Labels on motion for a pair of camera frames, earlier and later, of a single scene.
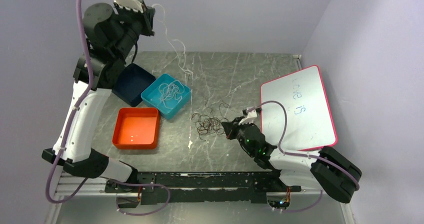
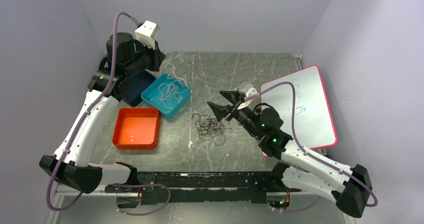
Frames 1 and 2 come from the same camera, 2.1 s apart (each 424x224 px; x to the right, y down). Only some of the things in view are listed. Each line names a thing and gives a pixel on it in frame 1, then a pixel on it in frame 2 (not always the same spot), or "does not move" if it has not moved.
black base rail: [193, 187] does not move
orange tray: [137, 128] does not move
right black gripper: [231, 127] to [221, 111]
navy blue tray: [131, 82] does not move
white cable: [167, 91] does not move
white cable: [183, 68] to [173, 75]
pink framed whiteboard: [309, 123] does not move
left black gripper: [147, 16] to [157, 57]
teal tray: [168, 96] does not move
